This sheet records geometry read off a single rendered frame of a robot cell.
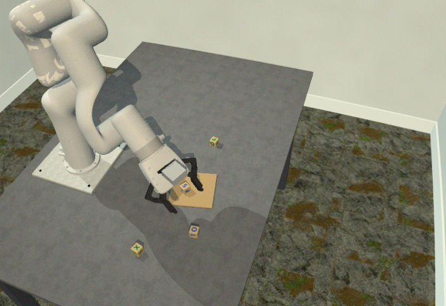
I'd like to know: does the wooden letter block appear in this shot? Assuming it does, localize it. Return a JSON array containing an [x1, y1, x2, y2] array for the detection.
[[180, 182, 191, 194], [210, 136, 219, 147], [189, 226, 200, 238], [131, 242, 144, 257]]

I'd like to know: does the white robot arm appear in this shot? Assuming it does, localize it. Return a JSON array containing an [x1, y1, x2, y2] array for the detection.
[[9, 0, 165, 175]]

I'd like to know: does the tan flat mat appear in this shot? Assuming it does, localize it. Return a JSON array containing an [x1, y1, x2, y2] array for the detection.
[[168, 173, 217, 208]]

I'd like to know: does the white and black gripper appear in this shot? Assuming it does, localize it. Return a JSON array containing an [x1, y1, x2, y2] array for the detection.
[[138, 144, 204, 214]]

